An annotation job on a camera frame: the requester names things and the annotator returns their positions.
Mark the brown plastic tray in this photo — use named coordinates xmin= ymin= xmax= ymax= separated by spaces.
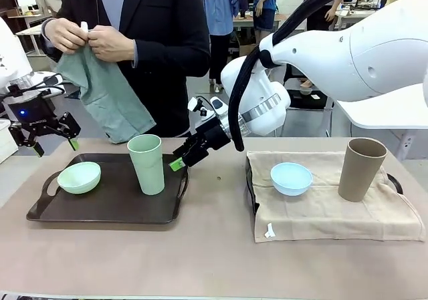
xmin=25 ymin=152 xmax=190 ymax=225

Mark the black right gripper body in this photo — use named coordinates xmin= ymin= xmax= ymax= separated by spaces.
xmin=183 ymin=119 xmax=232 ymax=167

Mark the white side table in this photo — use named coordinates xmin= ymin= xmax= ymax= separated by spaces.
xmin=334 ymin=98 xmax=428 ymax=162

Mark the green bowl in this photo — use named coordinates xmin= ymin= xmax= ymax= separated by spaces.
xmin=56 ymin=161 xmax=102 ymax=195

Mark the black plastic tray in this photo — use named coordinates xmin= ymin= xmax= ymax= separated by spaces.
xmin=245 ymin=154 xmax=405 ymax=216

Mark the person's left hand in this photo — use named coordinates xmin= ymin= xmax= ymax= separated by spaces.
xmin=87 ymin=25 xmax=136 ymax=63

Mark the bystander in blue shirt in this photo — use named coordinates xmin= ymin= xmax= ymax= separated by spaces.
xmin=197 ymin=0 xmax=250 ymax=90

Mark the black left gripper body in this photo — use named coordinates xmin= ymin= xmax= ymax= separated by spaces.
xmin=5 ymin=91 xmax=66 ymax=137

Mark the bystander in dark clothes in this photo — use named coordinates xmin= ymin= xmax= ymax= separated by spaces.
xmin=306 ymin=0 xmax=348 ymax=32

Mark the beige cloth mat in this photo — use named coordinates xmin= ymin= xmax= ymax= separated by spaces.
xmin=246 ymin=150 xmax=427 ymax=244

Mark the white box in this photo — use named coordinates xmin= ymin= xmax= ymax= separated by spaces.
xmin=0 ymin=118 xmax=19 ymax=164

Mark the person's right hand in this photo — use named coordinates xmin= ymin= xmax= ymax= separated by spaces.
xmin=45 ymin=17 xmax=90 ymax=55

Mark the person's left forearm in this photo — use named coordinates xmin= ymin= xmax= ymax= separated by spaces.
xmin=132 ymin=39 xmax=210 ymax=79

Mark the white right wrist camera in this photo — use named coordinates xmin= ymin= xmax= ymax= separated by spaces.
xmin=187 ymin=96 xmax=225 ymax=120

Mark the green cloth mat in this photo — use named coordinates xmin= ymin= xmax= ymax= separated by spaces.
xmin=55 ymin=21 xmax=157 ymax=144

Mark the person's right forearm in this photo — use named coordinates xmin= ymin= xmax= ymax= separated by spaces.
xmin=39 ymin=17 xmax=60 ymax=62

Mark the person in dark jacket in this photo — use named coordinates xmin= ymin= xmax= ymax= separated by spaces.
xmin=39 ymin=0 xmax=211 ymax=139

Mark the brown cup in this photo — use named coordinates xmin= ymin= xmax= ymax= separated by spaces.
xmin=337 ymin=138 xmax=388 ymax=203

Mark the black cable hose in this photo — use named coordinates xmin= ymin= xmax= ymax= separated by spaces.
xmin=228 ymin=0 xmax=392 ymax=152

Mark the bystander in red top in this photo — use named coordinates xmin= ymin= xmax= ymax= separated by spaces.
xmin=252 ymin=0 xmax=279 ymax=32

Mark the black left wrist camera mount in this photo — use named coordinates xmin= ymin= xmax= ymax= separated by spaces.
xmin=6 ymin=74 xmax=66 ymax=96

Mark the light blue bowl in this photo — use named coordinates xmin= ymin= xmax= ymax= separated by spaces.
xmin=270 ymin=162 xmax=314 ymax=197

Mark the green cup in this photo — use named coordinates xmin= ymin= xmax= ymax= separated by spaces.
xmin=127 ymin=134 xmax=167 ymax=196

